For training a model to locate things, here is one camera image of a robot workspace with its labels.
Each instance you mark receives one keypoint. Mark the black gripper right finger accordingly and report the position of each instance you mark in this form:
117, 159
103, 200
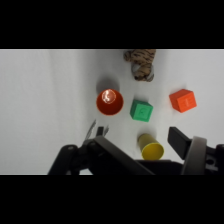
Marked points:
186, 146

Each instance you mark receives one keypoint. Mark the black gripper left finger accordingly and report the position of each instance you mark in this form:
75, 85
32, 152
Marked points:
100, 156

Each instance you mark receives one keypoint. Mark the striped tiger plush toy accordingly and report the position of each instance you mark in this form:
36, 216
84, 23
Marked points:
142, 65

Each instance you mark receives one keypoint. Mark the yellow plastic cup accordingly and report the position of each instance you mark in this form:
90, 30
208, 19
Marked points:
151, 148

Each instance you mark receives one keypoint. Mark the orange toy cube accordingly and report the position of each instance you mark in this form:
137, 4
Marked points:
182, 100

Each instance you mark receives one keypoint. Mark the orange plastic cup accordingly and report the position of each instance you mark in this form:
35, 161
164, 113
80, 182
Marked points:
110, 102

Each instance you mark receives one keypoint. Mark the green toy cube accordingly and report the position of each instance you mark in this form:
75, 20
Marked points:
141, 110

